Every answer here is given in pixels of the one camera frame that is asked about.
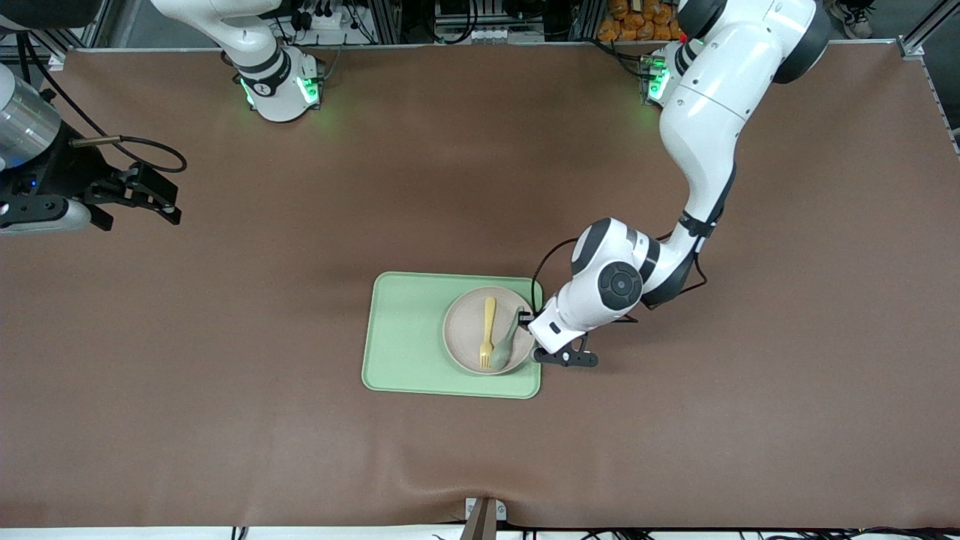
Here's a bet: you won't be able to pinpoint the yellow plastic fork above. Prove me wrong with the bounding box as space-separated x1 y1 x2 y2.
479 296 497 371

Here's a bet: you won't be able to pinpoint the beige round plate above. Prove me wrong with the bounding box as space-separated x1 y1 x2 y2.
442 286 538 375

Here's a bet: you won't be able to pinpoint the pale green plastic spoon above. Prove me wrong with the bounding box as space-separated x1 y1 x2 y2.
491 305 526 372

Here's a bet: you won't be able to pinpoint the light green rectangular tray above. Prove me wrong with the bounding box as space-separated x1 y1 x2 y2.
361 271 543 400

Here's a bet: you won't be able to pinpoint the brown table cover mat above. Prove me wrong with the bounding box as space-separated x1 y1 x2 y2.
0 43 960 530

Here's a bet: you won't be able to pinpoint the white power strip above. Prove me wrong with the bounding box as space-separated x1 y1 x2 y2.
289 4 347 32

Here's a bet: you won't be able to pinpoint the white connector block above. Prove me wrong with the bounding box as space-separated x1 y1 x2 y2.
433 26 501 46

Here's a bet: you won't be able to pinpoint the orange packaged snacks pile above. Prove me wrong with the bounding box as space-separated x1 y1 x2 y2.
598 0 686 43

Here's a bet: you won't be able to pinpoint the dark sneaker shoes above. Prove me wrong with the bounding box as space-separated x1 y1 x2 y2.
823 0 877 40

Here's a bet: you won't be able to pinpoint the aluminium frame corner post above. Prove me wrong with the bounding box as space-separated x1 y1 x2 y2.
896 0 960 61
41 0 113 70

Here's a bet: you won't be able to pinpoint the grey metal table bracket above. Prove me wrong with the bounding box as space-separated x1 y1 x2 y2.
463 496 508 524

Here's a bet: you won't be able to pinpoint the brown camera mount bar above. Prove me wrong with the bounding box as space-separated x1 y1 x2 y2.
459 499 500 540

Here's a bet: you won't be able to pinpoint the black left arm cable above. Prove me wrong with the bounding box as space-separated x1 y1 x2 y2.
530 161 740 325

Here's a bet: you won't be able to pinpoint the aluminium frame upright post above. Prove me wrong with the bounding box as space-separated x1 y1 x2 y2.
370 0 403 45

